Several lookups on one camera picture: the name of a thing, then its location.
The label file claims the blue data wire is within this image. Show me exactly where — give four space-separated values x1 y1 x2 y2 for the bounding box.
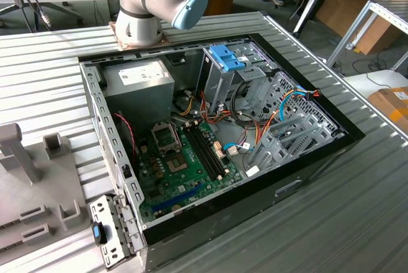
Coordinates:
277 87 307 124

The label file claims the power wire with black connector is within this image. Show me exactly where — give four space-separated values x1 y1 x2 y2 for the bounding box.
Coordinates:
253 87 321 146

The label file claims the metal disk bay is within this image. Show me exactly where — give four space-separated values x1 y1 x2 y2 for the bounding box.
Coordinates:
247 115 347 172

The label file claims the black RAM slot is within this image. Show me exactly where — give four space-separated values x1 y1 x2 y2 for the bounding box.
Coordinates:
186 126 215 181
189 125 219 180
198 122 228 177
194 124 223 178

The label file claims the metal optical drive cage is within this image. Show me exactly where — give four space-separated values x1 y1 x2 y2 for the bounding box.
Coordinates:
196 38 278 117

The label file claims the CPU socket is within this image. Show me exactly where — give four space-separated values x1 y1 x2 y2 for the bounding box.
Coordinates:
150 121 182 156

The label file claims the square chipset chip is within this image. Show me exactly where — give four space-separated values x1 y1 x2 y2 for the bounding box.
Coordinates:
168 157 188 174

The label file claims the blue plastic bay latch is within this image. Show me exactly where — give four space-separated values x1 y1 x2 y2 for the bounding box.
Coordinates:
208 44 246 72

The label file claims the grey power supply unit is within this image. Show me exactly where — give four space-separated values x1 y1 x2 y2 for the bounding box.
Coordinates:
100 57 176 127

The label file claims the green motherboard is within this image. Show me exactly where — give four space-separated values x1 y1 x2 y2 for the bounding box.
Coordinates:
135 119 245 223

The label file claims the blue expansion slot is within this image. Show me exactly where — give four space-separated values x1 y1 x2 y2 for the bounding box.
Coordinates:
151 183 205 213

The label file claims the black open PC case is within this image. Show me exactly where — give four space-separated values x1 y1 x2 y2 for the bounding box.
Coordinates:
78 33 367 270

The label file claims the black tripod leg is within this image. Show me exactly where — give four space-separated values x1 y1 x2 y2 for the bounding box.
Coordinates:
292 0 340 34

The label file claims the labelled cardboard box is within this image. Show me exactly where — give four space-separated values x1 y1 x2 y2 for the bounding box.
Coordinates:
366 86 408 130

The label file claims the grey part rack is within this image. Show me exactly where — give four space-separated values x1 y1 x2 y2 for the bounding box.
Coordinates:
0 121 92 251

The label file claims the large brown cardboard box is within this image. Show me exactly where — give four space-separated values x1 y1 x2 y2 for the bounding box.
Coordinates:
315 0 402 56

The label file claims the coloured wire bundle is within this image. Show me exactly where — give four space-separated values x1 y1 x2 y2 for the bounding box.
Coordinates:
171 89 232 127

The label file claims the thick black wire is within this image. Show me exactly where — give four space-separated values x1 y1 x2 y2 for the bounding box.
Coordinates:
229 82 258 129

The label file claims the blue wire with white connector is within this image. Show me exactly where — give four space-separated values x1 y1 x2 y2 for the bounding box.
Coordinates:
222 143 256 156

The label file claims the red black twisted wire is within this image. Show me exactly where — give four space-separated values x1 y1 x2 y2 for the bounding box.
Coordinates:
113 112 140 162

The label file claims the brown base plate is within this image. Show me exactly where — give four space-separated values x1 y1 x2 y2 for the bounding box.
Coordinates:
108 20 170 51

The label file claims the metal slot bracket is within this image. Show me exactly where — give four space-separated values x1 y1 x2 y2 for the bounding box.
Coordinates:
89 193 144 269

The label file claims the aluminium frame shelf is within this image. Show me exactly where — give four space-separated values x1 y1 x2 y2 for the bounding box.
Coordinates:
326 0 408 70

